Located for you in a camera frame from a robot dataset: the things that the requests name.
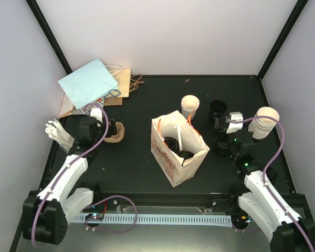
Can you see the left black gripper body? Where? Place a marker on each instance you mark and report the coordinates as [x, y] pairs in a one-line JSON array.
[[107, 133]]

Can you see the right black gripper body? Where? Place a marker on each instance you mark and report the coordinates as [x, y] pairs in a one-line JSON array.
[[233, 151]]

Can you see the white plastic stirrer stick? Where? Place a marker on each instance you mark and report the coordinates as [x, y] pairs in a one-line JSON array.
[[179, 138]]

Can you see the cream bear paper bag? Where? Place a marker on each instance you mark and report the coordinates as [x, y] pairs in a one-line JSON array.
[[177, 169]]

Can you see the black plastic cup lid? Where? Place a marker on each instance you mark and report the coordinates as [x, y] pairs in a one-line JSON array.
[[172, 144]]

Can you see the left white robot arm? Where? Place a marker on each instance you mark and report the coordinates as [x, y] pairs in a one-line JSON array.
[[47, 214]]

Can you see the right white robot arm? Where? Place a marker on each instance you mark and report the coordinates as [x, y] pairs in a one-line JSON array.
[[285, 229]]

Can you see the checkered paper bag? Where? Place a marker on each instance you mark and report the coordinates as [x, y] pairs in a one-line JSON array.
[[86, 109]]

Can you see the stack of white cups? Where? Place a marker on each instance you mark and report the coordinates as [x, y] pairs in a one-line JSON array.
[[261, 127]]

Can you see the white plastic cutlery bunch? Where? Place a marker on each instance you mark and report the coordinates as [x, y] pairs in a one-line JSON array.
[[55, 131]]

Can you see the light blue paper bag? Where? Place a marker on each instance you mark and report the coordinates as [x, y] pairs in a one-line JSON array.
[[88, 83]]

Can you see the brown kraft paper bag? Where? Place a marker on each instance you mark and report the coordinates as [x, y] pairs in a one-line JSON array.
[[122, 76]]

